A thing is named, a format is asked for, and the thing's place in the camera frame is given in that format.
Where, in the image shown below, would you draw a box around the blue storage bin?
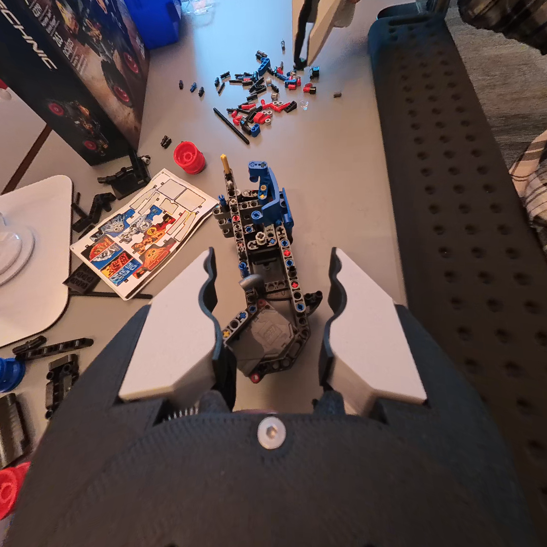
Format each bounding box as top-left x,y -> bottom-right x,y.
124,0 -> 182,50

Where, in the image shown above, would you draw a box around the colourful sticker sheet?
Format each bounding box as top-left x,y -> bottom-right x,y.
70,169 -> 219,301

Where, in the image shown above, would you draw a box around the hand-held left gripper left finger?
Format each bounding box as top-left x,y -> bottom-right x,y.
117,246 -> 238,411

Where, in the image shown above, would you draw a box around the black angled beam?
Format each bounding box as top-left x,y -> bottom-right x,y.
12,335 -> 95,360

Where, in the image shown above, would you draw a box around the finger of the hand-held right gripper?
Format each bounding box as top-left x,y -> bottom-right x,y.
306,0 -> 350,66
291,0 -> 318,71

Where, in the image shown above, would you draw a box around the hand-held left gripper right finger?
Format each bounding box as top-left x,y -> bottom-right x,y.
317,246 -> 429,406

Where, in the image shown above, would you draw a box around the black dimpled foam pad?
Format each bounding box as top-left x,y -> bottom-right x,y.
368,4 -> 547,535

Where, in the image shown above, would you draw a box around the white book stand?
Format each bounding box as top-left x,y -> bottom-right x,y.
0,175 -> 73,349

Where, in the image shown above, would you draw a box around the black toy set box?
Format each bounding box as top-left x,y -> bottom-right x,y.
0,0 -> 150,166

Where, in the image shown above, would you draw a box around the large black frame assembly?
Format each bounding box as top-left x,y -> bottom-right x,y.
97,150 -> 152,201

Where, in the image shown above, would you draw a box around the blue toy wheel hub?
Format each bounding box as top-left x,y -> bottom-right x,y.
0,357 -> 26,393

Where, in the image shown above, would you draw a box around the chunky black holed brick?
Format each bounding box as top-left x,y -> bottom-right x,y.
45,354 -> 79,419

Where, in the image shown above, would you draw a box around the black holed frame pieces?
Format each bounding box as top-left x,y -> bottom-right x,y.
70,192 -> 117,233

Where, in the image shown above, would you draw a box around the grey desk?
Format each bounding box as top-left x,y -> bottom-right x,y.
0,0 -> 409,547

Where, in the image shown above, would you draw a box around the black blue toy car chassis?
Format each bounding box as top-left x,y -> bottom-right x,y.
213,154 -> 323,383

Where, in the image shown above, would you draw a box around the black curved panel piece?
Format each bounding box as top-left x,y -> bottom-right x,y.
0,393 -> 32,468

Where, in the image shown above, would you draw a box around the pile of small red pieces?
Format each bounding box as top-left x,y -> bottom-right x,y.
214,49 -> 321,137

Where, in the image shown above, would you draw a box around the black studded plate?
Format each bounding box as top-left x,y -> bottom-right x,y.
63,263 -> 101,293

